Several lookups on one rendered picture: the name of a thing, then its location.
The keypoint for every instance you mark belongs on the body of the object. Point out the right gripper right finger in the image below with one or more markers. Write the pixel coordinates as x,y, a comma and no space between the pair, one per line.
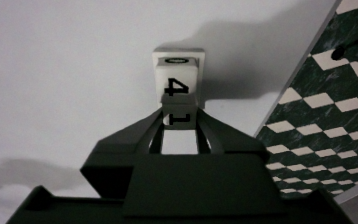
225,139

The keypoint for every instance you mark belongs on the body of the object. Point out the white number cube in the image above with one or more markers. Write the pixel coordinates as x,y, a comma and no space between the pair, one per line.
179,116
176,80

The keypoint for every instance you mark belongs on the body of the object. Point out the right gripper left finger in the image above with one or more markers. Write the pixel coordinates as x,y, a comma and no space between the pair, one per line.
136,137

